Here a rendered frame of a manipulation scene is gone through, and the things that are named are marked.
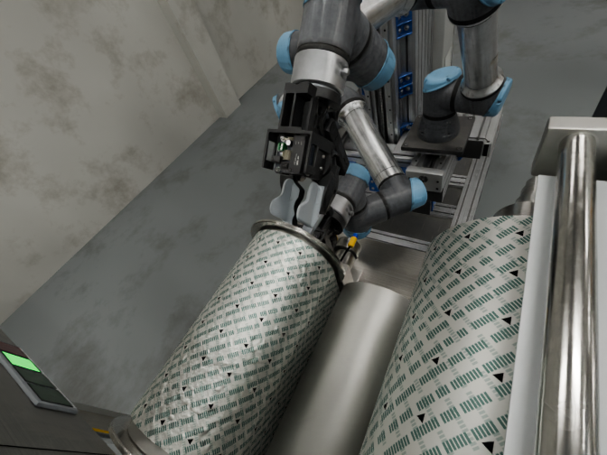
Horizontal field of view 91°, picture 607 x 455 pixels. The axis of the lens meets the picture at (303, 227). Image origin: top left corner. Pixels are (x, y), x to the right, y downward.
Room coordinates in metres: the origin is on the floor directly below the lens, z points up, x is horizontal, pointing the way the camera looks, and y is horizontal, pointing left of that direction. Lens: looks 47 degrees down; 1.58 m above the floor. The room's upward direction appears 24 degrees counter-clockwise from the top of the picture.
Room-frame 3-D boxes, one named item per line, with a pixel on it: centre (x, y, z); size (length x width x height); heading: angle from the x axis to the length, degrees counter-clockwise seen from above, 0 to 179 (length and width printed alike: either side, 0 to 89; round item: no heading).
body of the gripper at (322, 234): (0.39, -0.01, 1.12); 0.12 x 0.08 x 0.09; 134
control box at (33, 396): (0.32, 0.53, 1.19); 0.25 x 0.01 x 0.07; 44
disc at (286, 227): (0.26, 0.03, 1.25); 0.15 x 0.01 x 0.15; 44
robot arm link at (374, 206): (0.49, -0.14, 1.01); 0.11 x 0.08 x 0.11; 87
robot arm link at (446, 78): (0.89, -0.64, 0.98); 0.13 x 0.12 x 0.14; 30
